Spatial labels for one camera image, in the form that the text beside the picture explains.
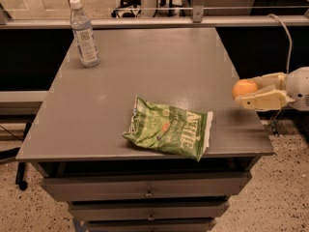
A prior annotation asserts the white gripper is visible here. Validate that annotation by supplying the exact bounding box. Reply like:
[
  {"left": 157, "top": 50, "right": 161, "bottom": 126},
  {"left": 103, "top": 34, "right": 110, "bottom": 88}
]
[{"left": 235, "top": 67, "right": 309, "bottom": 111}]

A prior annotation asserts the orange fruit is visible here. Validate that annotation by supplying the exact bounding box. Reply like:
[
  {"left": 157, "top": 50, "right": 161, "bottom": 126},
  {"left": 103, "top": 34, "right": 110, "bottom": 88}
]
[{"left": 232, "top": 79, "right": 258, "bottom": 99}]

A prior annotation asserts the green jalapeno chip bag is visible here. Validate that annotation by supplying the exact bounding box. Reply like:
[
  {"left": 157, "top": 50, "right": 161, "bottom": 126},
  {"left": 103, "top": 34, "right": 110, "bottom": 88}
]
[{"left": 123, "top": 97, "right": 213, "bottom": 161}]

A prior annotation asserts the grey top drawer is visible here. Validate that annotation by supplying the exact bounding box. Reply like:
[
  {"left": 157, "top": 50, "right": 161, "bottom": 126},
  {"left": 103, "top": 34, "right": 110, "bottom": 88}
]
[{"left": 41, "top": 172, "right": 251, "bottom": 202}]

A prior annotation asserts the grey drawer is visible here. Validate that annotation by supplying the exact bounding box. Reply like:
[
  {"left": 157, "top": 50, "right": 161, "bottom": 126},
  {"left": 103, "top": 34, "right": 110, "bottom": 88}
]
[
  {"left": 41, "top": 172, "right": 251, "bottom": 202},
  {"left": 69, "top": 200, "right": 229, "bottom": 221},
  {"left": 87, "top": 218, "right": 216, "bottom": 232}
]

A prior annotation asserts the black office chair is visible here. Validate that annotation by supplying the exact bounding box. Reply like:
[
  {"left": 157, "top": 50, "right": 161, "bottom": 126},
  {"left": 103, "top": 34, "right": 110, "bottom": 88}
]
[{"left": 110, "top": 0, "right": 142, "bottom": 18}]

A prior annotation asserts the clear plastic water bottle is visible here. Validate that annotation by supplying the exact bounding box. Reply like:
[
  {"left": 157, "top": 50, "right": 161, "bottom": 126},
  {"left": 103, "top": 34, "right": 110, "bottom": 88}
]
[{"left": 70, "top": 0, "right": 98, "bottom": 67}]

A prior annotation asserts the grey bottom drawer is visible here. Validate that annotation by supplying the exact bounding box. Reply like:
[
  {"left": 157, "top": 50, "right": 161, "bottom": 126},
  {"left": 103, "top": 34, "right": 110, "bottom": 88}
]
[{"left": 87, "top": 218, "right": 216, "bottom": 232}]

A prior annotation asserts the grey middle drawer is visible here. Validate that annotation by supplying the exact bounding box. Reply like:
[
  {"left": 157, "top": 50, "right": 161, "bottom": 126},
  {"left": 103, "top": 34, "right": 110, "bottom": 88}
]
[{"left": 69, "top": 200, "right": 229, "bottom": 221}]

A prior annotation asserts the black stand base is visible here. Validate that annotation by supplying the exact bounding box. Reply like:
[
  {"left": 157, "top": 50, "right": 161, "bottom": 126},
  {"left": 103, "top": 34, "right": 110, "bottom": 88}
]
[{"left": 0, "top": 123, "right": 31, "bottom": 191}]

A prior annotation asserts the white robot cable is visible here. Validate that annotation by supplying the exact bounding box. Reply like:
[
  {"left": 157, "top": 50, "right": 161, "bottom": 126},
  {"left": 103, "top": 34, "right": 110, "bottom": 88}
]
[{"left": 267, "top": 13, "right": 294, "bottom": 75}]

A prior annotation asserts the metal window rail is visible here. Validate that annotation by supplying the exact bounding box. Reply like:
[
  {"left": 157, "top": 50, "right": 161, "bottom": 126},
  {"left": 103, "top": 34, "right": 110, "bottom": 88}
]
[{"left": 0, "top": 14, "right": 309, "bottom": 31}]

